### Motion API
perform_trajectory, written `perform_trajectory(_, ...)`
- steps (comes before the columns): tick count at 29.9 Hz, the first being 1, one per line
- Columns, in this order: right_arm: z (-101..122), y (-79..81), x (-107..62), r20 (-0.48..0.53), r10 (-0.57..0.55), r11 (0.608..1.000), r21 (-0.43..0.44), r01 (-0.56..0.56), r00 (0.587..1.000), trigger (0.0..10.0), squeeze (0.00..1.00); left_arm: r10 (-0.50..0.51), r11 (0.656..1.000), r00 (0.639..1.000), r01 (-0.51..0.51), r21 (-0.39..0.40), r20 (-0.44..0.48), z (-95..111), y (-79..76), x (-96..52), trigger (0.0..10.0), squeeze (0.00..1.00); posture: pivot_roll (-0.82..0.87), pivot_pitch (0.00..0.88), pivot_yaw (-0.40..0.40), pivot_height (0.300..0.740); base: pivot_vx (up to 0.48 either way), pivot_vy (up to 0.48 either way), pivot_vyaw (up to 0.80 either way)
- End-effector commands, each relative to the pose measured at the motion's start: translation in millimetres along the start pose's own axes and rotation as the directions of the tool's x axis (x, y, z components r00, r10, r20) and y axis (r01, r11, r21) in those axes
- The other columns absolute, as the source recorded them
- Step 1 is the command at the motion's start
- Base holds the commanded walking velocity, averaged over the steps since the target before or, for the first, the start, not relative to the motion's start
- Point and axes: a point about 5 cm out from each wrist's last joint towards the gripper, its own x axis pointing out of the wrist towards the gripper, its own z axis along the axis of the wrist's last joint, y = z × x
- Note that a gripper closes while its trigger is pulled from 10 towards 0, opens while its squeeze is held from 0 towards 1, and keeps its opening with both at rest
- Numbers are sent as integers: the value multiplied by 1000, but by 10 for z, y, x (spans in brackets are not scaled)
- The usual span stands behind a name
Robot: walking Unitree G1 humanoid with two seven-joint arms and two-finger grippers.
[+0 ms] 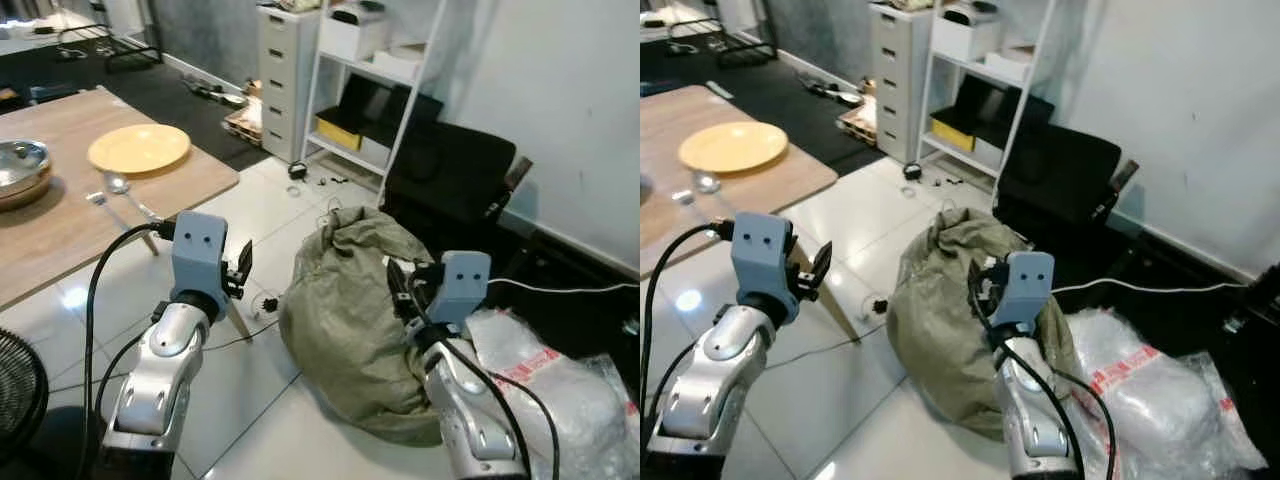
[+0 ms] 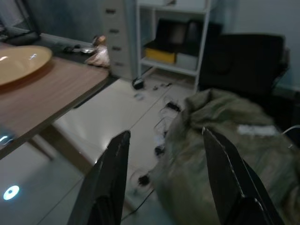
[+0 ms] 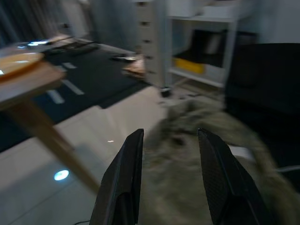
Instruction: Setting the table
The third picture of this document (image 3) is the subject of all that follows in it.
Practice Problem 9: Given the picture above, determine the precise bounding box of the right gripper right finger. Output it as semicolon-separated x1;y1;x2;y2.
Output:
197;127;275;225

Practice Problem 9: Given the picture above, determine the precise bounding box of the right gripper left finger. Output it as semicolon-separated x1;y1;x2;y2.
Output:
90;128;144;225

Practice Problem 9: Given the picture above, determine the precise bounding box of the grey shaggy rug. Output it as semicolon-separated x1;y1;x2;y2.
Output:
140;93;300;225

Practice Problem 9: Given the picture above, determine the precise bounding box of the black armchair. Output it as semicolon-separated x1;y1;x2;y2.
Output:
224;42;300;170

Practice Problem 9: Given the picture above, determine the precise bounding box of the black floor mat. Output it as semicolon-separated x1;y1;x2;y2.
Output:
0;40;153;153

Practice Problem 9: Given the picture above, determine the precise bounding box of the tan crumpled item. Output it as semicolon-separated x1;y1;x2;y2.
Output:
122;58;146;78

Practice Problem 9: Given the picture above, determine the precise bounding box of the yellow box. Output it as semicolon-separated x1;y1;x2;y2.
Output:
172;58;205;74

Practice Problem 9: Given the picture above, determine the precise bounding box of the light wooden table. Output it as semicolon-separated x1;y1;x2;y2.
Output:
0;61;101;194

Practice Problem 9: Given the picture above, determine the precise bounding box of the white open shelf unit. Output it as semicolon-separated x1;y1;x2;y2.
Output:
165;0;240;89

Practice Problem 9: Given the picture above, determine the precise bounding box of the black keyboard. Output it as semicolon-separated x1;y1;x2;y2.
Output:
44;39;99;56

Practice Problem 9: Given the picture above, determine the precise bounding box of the white drawer tower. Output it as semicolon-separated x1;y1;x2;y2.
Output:
135;0;172;97

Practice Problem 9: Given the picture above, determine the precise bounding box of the orange plate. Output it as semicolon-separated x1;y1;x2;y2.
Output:
0;52;45;82

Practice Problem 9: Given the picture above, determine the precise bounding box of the white storage box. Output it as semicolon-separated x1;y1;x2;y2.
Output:
202;4;238;19

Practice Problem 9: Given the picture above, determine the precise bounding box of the grey curtain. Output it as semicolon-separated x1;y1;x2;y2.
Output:
0;0;65;49

